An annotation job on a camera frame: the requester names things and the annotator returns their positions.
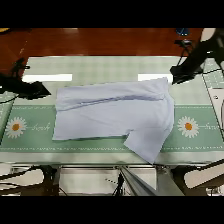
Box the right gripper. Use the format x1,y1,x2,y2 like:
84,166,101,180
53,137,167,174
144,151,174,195
169,62,205,85

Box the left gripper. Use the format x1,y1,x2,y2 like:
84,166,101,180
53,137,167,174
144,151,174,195
18,81,52,101

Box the light blue T-shirt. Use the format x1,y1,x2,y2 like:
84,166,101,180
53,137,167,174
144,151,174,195
52,76,176,165

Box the silver frame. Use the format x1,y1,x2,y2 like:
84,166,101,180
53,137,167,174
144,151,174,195
0,162,224,197

